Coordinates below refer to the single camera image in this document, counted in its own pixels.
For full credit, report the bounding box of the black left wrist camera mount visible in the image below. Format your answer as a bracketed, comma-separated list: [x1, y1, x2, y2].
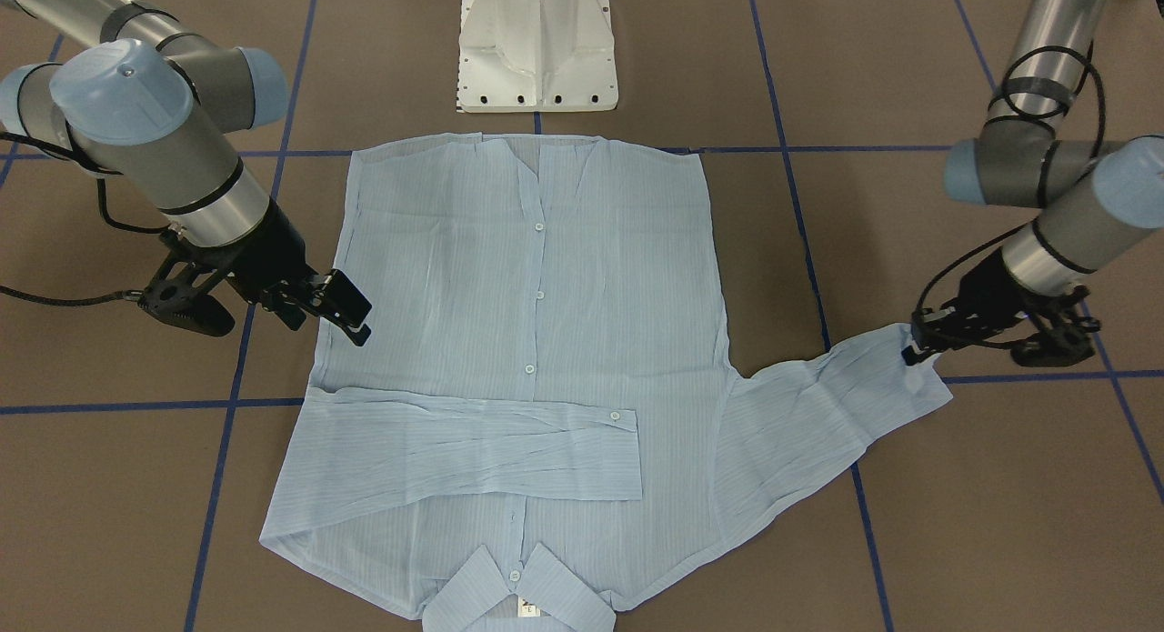
[1009, 285, 1101, 367]

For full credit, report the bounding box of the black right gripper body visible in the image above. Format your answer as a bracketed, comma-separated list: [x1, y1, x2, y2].
[227, 201, 322, 331]

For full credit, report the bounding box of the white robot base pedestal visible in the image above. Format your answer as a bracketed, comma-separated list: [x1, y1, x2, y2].
[455, 0, 620, 114]

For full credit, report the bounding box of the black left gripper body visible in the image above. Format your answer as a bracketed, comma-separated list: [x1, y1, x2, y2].
[913, 250, 1038, 358]

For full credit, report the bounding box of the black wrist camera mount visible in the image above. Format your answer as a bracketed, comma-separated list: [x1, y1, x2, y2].
[136, 229, 236, 338]
[1009, 285, 1101, 367]

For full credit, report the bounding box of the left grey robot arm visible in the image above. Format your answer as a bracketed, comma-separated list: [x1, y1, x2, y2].
[902, 0, 1163, 367]

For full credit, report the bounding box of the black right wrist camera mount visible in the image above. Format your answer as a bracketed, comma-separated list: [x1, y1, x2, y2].
[136, 229, 236, 338]

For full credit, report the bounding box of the light blue striped shirt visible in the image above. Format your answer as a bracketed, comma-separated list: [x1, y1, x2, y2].
[260, 134, 951, 631]

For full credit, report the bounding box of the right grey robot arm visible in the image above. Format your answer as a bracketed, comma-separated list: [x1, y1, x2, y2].
[3, 0, 371, 346]

